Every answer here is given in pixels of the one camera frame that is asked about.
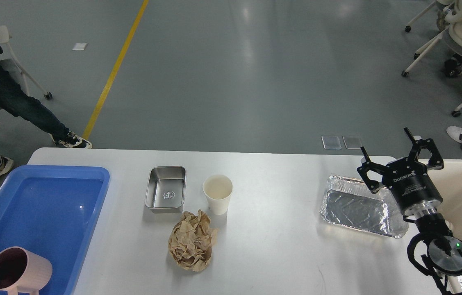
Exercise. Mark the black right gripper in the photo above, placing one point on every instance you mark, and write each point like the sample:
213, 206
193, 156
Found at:
411, 184

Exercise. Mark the pink mug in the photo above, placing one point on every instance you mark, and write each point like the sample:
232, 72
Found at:
22, 271

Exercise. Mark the aluminium foil tray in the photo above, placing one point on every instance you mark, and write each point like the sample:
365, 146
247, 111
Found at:
349, 203

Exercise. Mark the stainless steel rectangular container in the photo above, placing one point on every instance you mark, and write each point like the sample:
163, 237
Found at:
166, 189

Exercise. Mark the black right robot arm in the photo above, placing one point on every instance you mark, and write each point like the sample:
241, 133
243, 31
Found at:
434, 251

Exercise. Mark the floor outlet cover right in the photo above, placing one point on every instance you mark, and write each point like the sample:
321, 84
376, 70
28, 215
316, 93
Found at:
352, 142

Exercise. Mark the floor outlet cover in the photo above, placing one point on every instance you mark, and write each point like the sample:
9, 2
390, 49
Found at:
331, 142
352, 142

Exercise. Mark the floor outlet cover left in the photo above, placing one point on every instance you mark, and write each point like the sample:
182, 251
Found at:
331, 142

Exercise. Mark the blue plastic tray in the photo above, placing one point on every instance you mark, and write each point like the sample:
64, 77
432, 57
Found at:
52, 211

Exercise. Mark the black white sneaker far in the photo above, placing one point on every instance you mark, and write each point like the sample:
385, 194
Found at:
72, 141

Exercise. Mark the white paper cup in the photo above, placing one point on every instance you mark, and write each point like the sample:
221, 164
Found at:
218, 190

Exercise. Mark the crumpled brown paper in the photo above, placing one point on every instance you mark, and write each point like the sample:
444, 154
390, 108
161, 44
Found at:
191, 241

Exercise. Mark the white office chair left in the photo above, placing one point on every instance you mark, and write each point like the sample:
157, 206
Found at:
14, 67

